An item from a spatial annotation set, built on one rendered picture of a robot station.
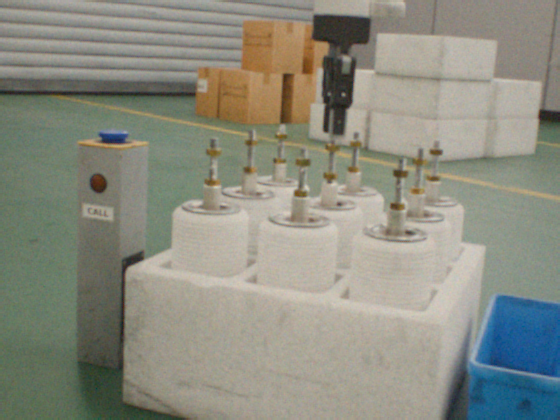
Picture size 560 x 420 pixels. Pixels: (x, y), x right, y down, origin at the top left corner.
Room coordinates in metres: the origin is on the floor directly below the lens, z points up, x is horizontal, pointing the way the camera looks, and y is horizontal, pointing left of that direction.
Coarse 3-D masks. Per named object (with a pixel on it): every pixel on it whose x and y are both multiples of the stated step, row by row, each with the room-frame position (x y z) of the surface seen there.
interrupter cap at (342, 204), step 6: (312, 198) 1.05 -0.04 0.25; (318, 198) 1.06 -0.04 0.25; (342, 198) 1.06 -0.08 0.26; (312, 204) 1.01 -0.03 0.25; (318, 204) 1.03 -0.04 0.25; (336, 204) 1.03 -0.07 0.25; (342, 204) 1.03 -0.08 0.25; (348, 204) 1.03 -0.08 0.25; (354, 204) 1.02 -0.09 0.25; (324, 210) 0.99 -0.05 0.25; (330, 210) 0.99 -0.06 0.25; (336, 210) 0.99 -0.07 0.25; (342, 210) 1.00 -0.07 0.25; (348, 210) 1.00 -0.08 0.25
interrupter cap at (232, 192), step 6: (240, 186) 1.10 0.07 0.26; (222, 192) 1.06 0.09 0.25; (228, 192) 1.06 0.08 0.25; (234, 192) 1.07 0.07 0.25; (258, 192) 1.08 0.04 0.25; (264, 192) 1.08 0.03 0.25; (270, 192) 1.08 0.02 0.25; (240, 198) 1.03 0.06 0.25; (246, 198) 1.03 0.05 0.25; (252, 198) 1.03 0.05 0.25; (258, 198) 1.04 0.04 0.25; (264, 198) 1.04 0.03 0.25
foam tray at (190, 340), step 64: (256, 256) 1.00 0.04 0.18; (128, 320) 0.91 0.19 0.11; (192, 320) 0.88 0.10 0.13; (256, 320) 0.85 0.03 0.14; (320, 320) 0.83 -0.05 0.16; (384, 320) 0.80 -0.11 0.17; (448, 320) 0.81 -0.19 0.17; (128, 384) 0.91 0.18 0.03; (192, 384) 0.88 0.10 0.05; (256, 384) 0.85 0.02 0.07; (320, 384) 0.82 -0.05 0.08; (384, 384) 0.80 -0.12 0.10; (448, 384) 0.88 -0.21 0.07
